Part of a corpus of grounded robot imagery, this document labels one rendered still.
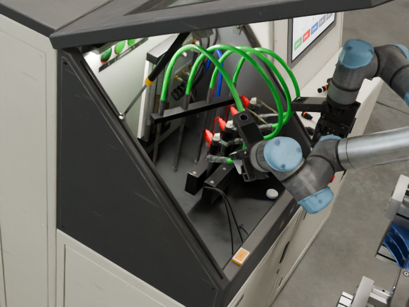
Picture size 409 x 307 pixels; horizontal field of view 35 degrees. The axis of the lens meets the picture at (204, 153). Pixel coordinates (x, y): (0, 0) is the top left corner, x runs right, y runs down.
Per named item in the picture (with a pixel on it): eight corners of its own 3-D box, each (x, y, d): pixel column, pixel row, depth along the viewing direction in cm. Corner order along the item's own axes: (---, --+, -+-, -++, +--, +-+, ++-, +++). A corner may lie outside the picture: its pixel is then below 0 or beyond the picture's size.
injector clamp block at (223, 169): (207, 220, 207) (215, 186, 197) (181, 206, 210) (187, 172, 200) (255, 165, 231) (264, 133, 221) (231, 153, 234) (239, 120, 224)
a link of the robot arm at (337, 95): (326, 83, 160) (338, 69, 165) (321, 98, 163) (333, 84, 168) (354, 95, 157) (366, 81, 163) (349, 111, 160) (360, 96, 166)
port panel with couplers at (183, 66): (177, 96, 218) (189, 14, 198) (168, 92, 219) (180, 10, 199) (196, 80, 227) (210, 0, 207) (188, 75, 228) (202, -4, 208)
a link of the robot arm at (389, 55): (414, 87, 162) (380, 93, 157) (388, 62, 169) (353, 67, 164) (426, 61, 157) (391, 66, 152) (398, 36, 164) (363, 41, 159)
